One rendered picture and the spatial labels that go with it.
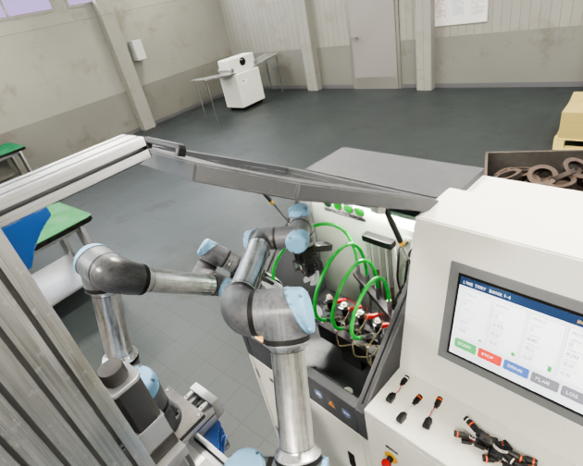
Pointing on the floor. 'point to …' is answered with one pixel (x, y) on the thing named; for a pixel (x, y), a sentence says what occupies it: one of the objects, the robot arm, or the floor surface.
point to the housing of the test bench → (397, 174)
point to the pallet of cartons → (580, 121)
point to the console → (447, 227)
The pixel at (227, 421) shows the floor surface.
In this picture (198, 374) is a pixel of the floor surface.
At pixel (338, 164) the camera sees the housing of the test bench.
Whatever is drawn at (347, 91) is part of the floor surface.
